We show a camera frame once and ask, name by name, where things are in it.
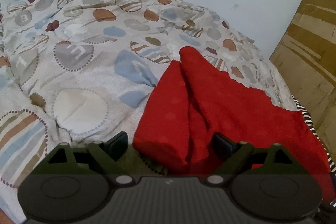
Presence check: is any patterned white quilt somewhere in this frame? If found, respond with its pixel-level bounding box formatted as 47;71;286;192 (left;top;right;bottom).
1;0;296;223

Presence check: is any red long-sleeve shirt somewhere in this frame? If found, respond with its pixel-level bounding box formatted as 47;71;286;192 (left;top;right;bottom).
133;47;335;202

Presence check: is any striped black white pink sheet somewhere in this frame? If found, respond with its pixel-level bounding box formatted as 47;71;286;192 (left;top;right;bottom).
292;97;336;208

